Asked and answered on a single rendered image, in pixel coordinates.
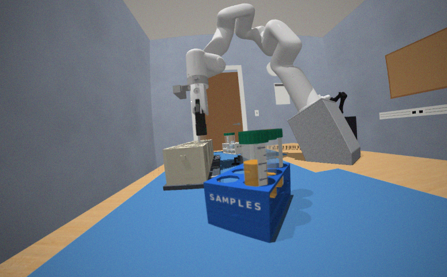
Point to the white tube rack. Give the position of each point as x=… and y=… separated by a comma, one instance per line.
x=236, y=150

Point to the blue table mat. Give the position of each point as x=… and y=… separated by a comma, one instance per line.
x=336, y=224

